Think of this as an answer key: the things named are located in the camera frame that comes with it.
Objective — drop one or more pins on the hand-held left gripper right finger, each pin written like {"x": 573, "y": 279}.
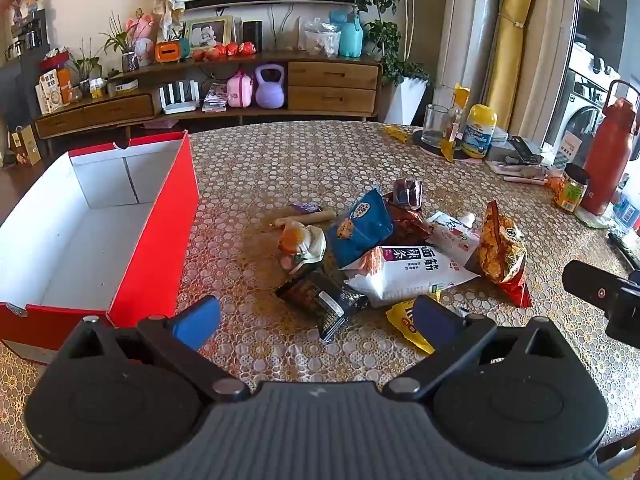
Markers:
{"x": 437, "y": 325}

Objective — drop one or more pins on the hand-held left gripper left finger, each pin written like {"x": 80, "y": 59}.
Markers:
{"x": 197, "y": 322}

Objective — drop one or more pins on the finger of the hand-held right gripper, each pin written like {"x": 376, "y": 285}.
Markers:
{"x": 587, "y": 280}

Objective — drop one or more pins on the yellow snack packet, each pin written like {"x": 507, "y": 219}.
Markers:
{"x": 400, "y": 320}

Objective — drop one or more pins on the large white snack packet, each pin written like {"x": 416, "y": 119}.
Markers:
{"x": 410, "y": 270}

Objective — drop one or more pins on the white spout pouch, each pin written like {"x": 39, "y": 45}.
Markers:
{"x": 452, "y": 237}

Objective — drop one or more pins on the orange chip bag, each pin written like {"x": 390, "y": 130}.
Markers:
{"x": 500, "y": 250}

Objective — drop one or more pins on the red cardboard box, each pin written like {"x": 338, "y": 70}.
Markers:
{"x": 150, "y": 240}

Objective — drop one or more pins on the brown-red foil packet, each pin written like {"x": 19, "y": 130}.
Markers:
{"x": 407, "y": 225}

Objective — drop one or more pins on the black snack packet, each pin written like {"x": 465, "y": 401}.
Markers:
{"x": 325, "y": 300}

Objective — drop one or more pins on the blue snack bag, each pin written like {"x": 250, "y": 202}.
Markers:
{"x": 357, "y": 230}

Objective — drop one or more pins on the white orange snack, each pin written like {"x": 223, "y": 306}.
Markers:
{"x": 302, "y": 247}

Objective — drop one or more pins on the beige sausage stick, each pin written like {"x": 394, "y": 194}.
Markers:
{"x": 305, "y": 220}

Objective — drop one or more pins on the purple candy wrapper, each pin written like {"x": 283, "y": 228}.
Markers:
{"x": 306, "y": 207}

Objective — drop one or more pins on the pale round coaster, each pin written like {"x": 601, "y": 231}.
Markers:
{"x": 595, "y": 220}

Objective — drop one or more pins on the clear water bottle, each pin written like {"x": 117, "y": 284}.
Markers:
{"x": 627, "y": 207}

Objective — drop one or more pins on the green-labelled glass jar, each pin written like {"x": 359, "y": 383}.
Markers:
{"x": 570, "y": 195}

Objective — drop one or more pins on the orange foil packet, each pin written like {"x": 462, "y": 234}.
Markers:
{"x": 556, "y": 181}

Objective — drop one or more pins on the pink pen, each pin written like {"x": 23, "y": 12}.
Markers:
{"x": 522, "y": 179}

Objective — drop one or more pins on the red thermos bottle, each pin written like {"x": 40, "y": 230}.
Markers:
{"x": 607, "y": 160}

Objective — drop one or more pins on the black wallet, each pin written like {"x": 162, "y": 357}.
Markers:
{"x": 525, "y": 146}

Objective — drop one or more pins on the grey box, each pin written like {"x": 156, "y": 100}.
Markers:
{"x": 500, "y": 152}

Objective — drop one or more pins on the white washing machine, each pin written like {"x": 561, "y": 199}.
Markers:
{"x": 580, "y": 110}

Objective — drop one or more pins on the dark round coaster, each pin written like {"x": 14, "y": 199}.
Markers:
{"x": 422, "y": 149}

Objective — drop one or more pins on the yellow-capped white bottle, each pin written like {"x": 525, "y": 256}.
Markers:
{"x": 479, "y": 135}

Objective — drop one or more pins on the yellow wrapper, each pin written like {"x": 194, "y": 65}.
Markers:
{"x": 395, "y": 133}

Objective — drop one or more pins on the clear drinking glass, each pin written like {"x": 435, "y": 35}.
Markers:
{"x": 437, "y": 127}

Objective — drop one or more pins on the white router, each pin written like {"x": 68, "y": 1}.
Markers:
{"x": 180, "y": 106}

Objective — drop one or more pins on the yellow sachet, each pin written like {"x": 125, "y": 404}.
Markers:
{"x": 461, "y": 96}

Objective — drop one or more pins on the white planter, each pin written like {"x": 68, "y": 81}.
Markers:
{"x": 407, "y": 102}

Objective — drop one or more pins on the stack of booklets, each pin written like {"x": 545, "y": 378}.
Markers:
{"x": 216, "y": 97}

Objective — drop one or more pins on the pink toy case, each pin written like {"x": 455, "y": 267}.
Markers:
{"x": 239, "y": 91}

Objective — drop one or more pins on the purple kettlebell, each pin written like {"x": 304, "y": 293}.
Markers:
{"x": 270, "y": 92}

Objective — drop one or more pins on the gold gift bag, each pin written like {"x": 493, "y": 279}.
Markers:
{"x": 25, "y": 147}

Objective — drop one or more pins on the small white box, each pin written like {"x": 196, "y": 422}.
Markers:
{"x": 125, "y": 87}

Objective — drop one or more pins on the yellow curtain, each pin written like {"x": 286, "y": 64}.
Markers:
{"x": 520, "y": 35}

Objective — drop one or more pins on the red wrapped apple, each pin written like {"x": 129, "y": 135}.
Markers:
{"x": 199, "y": 55}
{"x": 231, "y": 49}
{"x": 217, "y": 52}
{"x": 246, "y": 47}

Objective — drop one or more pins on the wooden TV cabinet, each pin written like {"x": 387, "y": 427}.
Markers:
{"x": 330, "y": 77}

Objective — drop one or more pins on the potted orchid plant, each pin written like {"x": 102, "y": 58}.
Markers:
{"x": 129, "y": 61}

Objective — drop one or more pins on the white standing air conditioner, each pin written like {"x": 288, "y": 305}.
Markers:
{"x": 470, "y": 35}

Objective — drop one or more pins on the orange box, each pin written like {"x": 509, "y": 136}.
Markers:
{"x": 65, "y": 85}

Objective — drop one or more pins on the white snack box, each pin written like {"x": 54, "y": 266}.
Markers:
{"x": 49, "y": 92}

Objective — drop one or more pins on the small potted plant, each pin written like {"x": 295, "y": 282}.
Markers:
{"x": 85, "y": 65}

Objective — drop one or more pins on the black cabinet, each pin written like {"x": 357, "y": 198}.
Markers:
{"x": 20, "y": 95}

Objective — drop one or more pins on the green indoor tree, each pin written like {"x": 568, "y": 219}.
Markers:
{"x": 385, "y": 35}

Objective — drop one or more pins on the black speaker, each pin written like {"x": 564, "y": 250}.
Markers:
{"x": 252, "y": 32}

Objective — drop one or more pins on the red basket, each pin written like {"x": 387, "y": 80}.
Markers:
{"x": 52, "y": 60}

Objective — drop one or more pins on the clear plastic bag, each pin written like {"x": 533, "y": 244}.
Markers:
{"x": 320, "y": 40}

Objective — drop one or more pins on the blue plastic container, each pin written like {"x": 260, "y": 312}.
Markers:
{"x": 339, "y": 16}

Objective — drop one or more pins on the black coffee machine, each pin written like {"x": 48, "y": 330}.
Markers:
{"x": 30, "y": 30}

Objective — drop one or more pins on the photo frame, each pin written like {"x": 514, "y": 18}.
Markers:
{"x": 207, "y": 34}

